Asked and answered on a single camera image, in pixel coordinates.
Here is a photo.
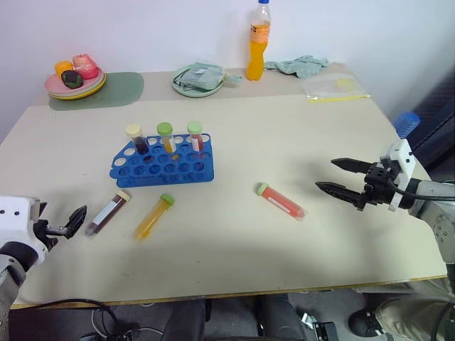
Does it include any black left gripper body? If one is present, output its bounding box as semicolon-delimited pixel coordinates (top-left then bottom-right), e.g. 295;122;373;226
33;219;69;251

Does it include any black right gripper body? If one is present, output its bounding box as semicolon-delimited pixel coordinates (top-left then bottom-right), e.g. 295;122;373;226
357;161;396;211

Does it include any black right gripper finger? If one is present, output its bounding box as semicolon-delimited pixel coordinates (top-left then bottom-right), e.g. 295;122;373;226
315;181;368;211
331;158;374;175

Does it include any dark liquid tube cream cap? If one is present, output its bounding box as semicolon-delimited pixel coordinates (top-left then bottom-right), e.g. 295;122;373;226
124;124;151;156
84;190;132;238

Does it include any red liquid tube green cap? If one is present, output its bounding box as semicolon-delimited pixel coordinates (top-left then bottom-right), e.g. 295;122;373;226
186;120;207;154
255;182;309;223

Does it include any yellow liquid tube green cap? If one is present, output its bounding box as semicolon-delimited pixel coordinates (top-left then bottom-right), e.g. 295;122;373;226
134;193;176;242
156;121;178;156

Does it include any blue plastic test tube rack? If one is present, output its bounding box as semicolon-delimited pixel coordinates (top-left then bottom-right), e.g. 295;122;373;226
109;133;215;188

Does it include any blue ribbed bottle cap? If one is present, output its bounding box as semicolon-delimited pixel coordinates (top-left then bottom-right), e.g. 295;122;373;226
393;112;422;140

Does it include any clear zip bag yellow strip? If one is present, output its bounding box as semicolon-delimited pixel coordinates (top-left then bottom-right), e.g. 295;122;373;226
300;76;371;104

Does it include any crumpled green cloth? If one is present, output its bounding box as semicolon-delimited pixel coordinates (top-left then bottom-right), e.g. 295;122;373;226
263;55;330;80

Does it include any pink plate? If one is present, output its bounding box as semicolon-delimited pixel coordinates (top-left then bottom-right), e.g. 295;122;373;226
44;67;105;96

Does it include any yellow plate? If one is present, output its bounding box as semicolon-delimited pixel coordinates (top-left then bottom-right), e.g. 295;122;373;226
48;74;107;102

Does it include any black shoe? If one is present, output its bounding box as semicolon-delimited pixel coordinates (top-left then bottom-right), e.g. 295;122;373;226
348;308;389;339

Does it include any light green plate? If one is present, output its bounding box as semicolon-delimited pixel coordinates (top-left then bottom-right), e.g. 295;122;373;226
48;72;107;99

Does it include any dark toy food piece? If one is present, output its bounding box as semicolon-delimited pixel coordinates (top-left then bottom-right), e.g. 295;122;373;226
60;70;85;89

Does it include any green placemat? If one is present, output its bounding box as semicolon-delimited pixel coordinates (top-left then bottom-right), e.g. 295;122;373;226
48;71;145;112

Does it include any dark rounded shape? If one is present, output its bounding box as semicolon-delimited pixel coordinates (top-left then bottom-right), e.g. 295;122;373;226
255;293;307;341

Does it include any khaki trouser leg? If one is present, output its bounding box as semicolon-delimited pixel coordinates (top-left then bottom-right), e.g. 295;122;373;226
374;296;455;341

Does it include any small black floor device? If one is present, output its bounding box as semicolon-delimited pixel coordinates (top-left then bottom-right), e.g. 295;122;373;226
311;321;338;341

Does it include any orange toy fruit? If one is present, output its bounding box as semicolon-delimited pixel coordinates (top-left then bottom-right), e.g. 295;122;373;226
54;60;74;77

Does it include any orange soda plastic bottle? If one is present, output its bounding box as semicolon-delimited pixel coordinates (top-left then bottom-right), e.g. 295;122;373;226
246;0;273;82

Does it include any pink toy apple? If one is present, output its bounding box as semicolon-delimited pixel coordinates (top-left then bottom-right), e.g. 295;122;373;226
72;53;99;80

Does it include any folded grey green pouch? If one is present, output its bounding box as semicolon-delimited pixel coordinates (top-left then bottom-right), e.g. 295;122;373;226
181;66;225;92

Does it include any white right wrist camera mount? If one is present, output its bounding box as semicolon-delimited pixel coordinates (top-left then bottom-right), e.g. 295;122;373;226
379;139;417;213

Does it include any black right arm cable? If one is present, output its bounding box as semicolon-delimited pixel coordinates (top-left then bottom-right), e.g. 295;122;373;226
388;176;455;198

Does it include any black floor cable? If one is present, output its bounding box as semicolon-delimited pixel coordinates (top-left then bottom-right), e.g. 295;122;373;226
11;298;124;337

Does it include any black carbon fibre frame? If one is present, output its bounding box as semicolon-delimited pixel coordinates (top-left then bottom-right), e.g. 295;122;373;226
408;76;455;173

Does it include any light green handled dish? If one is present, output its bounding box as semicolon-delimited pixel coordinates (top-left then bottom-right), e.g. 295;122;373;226
171;63;245;98

